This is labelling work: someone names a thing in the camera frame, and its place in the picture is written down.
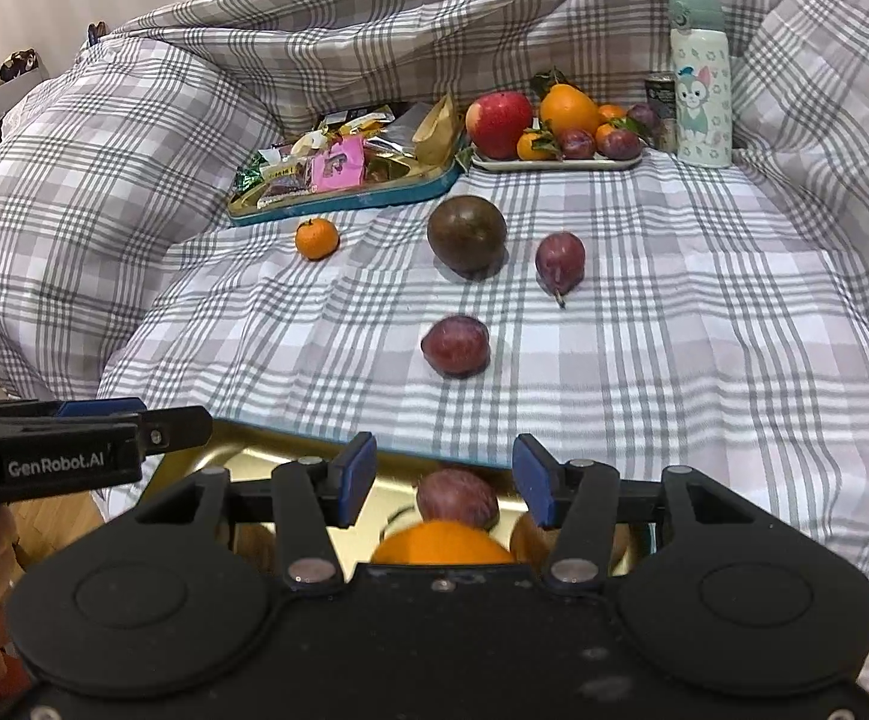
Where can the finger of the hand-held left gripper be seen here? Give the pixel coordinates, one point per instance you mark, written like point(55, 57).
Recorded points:
point(101, 406)
point(179, 427)

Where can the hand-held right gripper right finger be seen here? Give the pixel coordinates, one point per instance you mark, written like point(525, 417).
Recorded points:
point(536, 480)

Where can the small mandarin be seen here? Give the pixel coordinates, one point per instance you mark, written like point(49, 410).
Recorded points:
point(317, 238)

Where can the dark red plum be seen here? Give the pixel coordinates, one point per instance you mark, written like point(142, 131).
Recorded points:
point(560, 259)
point(457, 499)
point(577, 144)
point(644, 116)
point(622, 144)
point(455, 346)

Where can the blue snack tin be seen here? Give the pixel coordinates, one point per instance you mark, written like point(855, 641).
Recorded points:
point(374, 195)

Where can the dark brown passion fruit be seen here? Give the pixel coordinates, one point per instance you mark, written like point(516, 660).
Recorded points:
point(467, 234)

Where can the tan paper packet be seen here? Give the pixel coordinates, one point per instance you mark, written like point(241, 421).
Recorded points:
point(438, 135)

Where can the green candy wrapper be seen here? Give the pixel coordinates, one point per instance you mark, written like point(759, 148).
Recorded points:
point(248, 176)

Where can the silver foil packet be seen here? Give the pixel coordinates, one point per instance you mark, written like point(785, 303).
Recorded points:
point(401, 131)

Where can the large orange with leaves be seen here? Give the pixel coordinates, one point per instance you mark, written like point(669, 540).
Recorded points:
point(569, 111)

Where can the brown kiwi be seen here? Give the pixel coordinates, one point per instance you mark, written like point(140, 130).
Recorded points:
point(528, 544)

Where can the mandarin with leaves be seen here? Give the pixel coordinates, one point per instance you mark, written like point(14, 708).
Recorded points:
point(528, 146)

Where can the dark drink can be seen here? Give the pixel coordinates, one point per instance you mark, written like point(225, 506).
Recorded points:
point(659, 109)

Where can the grey plaid blanket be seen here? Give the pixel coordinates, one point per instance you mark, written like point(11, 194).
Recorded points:
point(667, 315)

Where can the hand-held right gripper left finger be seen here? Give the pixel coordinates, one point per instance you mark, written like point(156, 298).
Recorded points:
point(359, 476)

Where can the gold tin tray blue rim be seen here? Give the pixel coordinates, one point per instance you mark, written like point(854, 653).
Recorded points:
point(269, 450)

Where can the pink snack packet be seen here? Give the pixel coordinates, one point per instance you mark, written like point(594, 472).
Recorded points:
point(337, 165)

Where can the white cartoon thermos bottle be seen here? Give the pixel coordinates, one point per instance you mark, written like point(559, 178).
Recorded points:
point(701, 112)

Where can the red apple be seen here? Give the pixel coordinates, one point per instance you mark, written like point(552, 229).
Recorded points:
point(500, 124)

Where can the dark blue object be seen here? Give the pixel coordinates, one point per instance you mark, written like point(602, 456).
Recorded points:
point(93, 32)

